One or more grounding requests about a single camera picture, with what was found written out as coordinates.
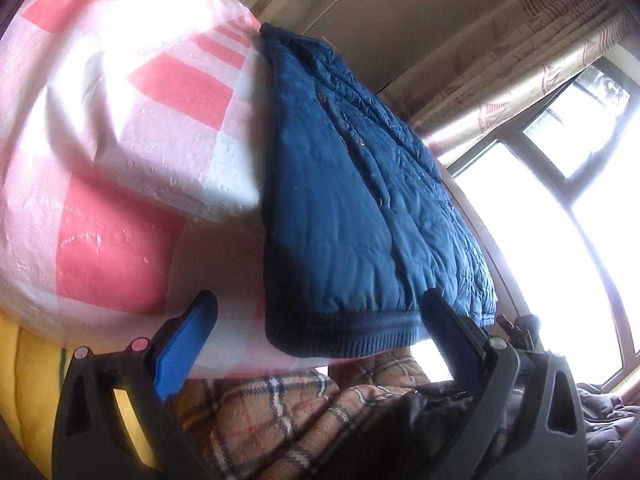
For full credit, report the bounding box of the blue quilted puffer jacket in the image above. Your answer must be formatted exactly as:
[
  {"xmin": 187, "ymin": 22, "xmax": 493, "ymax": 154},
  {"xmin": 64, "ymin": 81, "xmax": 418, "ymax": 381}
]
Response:
[{"xmin": 260, "ymin": 24, "xmax": 497, "ymax": 359}]

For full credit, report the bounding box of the pink checkered bed sheet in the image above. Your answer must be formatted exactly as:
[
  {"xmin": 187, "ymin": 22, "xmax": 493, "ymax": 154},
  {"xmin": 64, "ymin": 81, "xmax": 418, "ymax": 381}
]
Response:
[{"xmin": 1, "ymin": 0, "xmax": 316, "ymax": 378}]

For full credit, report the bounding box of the beige patterned curtain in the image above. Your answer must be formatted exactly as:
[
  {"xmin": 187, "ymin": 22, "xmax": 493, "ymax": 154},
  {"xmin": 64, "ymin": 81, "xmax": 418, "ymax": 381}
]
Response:
[{"xmin": 379, "ymin": 0, "xmax": 630, "ymax": 165}]

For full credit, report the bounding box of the dark clothing pile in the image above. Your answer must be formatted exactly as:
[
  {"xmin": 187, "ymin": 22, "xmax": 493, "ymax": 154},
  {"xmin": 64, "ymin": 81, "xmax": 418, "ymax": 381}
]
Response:
[{"xmin": 318, "ymin": 372, "xmax": 639, "ymax": 479}]

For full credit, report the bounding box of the yellow bedding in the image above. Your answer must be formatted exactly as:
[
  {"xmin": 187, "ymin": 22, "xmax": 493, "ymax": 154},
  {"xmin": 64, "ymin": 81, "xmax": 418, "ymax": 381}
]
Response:
[{"xmin": 0, "ymin": 309, "xmax": 156, "ymax": 479}]

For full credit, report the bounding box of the tan plaid blanket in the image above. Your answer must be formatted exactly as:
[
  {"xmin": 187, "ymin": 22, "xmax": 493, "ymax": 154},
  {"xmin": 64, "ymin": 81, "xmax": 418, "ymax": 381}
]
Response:
[{"xmin": 170, "ymin": 348, "xmax": 428, "ymax": 479}]

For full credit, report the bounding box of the dark window frame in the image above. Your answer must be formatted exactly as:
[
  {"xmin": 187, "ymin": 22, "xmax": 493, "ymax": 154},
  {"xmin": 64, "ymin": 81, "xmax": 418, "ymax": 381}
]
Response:
[{"xmin": 439, "ymin": 56, "xmax": 640, "ymax": 394}]

